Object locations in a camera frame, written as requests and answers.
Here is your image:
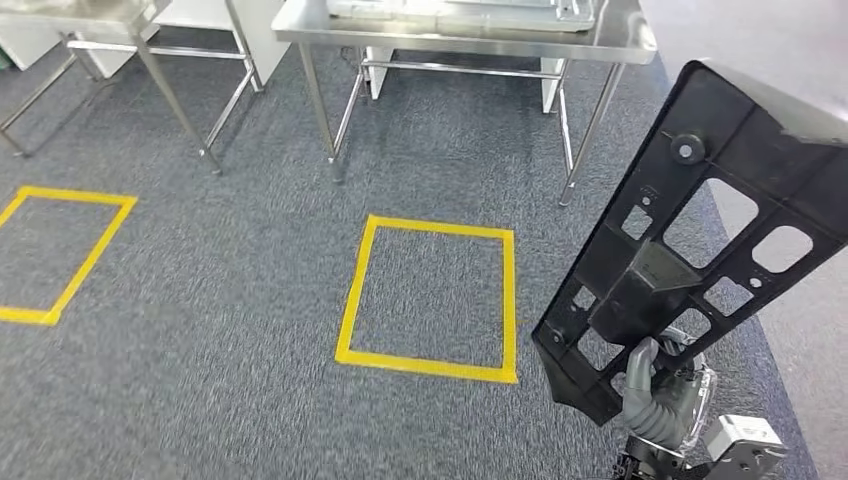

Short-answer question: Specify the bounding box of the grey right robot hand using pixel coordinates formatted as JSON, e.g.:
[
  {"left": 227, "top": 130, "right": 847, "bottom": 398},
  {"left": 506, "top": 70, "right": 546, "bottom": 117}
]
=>
[{"left": 621, "top": 327, "right": 718, "bottom": 453}]

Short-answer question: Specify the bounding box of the black plastic plate bracket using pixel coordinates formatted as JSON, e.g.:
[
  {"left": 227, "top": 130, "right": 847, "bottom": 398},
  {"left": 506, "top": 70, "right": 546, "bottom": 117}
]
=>
[{"left": 531, "top": 59, "right": 848, "bottom": 429}]

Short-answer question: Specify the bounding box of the stainless steel workbench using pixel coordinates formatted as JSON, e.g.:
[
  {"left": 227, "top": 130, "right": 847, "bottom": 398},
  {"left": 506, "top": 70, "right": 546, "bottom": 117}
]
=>
[
  {"left": 0, "top": 0, "right": 266, "bottom": 177},
  {"left": 271, "top": 0, "right": 658, "bottom": 208}
]

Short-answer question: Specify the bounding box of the yellow floor tape square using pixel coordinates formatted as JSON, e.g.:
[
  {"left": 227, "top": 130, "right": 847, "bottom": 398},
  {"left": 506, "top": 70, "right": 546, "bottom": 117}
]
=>
[
  {"left": 334, "top": 213, "right": 519, "bottom": 386},
  {"left": 0, "top": 185, "right": 139, "bottom": 328}
]

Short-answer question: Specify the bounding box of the clear plastic packaging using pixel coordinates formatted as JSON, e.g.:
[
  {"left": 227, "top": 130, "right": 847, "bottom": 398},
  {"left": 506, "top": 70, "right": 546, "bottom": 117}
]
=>
[{"left": 326, "top": 0, "right": 601, "bottom": 34}]

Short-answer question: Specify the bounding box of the white panel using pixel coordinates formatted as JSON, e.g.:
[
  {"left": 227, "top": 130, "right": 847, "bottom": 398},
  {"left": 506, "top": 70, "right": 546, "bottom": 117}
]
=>
[{"left": 0, "top": 25, "right": 162, "bottom": 81}]

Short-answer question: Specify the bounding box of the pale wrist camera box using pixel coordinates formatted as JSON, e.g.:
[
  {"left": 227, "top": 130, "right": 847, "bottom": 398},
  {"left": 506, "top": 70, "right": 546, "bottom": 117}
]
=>
[{"left": 705, "top": 415, "right": 788, "bottom": 480}]

